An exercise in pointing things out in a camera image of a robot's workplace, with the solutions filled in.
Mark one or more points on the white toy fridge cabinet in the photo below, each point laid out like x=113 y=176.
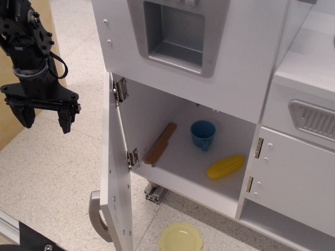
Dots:
x=232 y=99

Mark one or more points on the yellow toy corn cob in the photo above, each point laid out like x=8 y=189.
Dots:
x=225 y=166

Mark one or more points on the brass oven hinge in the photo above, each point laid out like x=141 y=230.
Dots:
x=249 y=184
x=258 y=147

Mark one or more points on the pale yellow toy plate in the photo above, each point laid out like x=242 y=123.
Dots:
x=180 y=236

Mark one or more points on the aluminium extrusion foot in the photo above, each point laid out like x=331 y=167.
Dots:
x=155 y=194

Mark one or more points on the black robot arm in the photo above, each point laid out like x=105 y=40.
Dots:
x=28 y=44

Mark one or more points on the upper metal door hinge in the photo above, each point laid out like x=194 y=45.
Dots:
x=120 y=90

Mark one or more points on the wooden toy knife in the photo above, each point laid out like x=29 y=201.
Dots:
x=160 y=145

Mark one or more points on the white toy oven unit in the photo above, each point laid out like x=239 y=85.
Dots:
x=306 y=73

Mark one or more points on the grey fridge door handle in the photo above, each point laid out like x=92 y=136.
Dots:
x=96 y=220

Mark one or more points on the metal door hinge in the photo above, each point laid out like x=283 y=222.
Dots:
x=132 y=158
x=120 y=90

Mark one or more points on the light wooden panel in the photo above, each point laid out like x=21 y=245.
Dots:
x=10 y=126

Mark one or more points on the grey ice dispenser recess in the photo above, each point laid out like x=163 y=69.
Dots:
x=182 y=34

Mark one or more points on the white fridge door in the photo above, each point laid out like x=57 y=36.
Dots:
x=115 y=185

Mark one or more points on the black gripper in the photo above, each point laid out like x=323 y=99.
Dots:
x=57 y=98

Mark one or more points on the upper brass oven hinge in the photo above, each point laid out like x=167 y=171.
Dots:
x=258 y=147

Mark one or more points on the lower brass oven hinge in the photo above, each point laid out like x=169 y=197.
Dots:
x=249 y=184

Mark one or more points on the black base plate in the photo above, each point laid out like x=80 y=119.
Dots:
x=32 y=240

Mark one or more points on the blue toy cup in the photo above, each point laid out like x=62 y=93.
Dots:
x=202 y=134

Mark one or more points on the grey oven vent panel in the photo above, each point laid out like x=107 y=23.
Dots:
x=312 y=119

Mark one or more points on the aluminium frame rail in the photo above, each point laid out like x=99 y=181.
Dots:
x=10 y=232

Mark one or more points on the white oven cabinet door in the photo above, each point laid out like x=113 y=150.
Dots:
x=295 y=179

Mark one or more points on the lower metal door hinge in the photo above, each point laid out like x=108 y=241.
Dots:
x=132 y=158

